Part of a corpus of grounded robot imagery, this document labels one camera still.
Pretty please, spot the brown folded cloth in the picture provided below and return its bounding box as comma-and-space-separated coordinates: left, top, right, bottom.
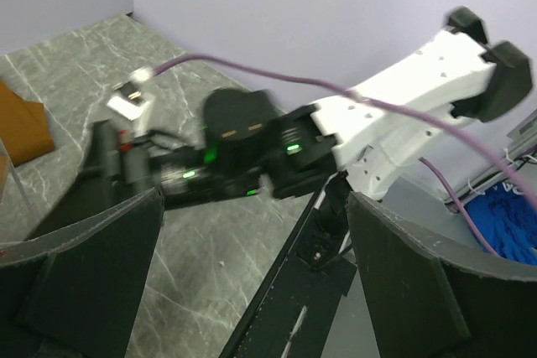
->
0, 81, 55, 167

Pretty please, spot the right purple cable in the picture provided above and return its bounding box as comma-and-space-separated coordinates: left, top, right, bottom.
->
150, 52, 537, 258

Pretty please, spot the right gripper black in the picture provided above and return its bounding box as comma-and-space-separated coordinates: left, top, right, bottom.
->
26, 121, 261, 241

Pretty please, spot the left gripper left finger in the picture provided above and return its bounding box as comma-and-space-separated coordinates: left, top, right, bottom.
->
1, 189, 164, 357

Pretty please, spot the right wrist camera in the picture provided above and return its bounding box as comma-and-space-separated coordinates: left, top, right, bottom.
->
105, 66, 155, 137

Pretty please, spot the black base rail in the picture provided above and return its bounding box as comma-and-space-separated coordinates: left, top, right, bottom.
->
220, 173, 357, 357

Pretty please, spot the white wire wooden shelf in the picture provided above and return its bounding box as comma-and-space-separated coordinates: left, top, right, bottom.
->
1, 143, 38, 248

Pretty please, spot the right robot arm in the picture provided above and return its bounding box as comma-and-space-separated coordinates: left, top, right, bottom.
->
30, 7, 533, 238

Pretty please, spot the blue cloth bundle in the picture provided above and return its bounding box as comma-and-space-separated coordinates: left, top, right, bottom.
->
466, 181, 536, 266

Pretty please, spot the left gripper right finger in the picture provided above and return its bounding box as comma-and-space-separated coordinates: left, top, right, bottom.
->
347, 193, 536, 357

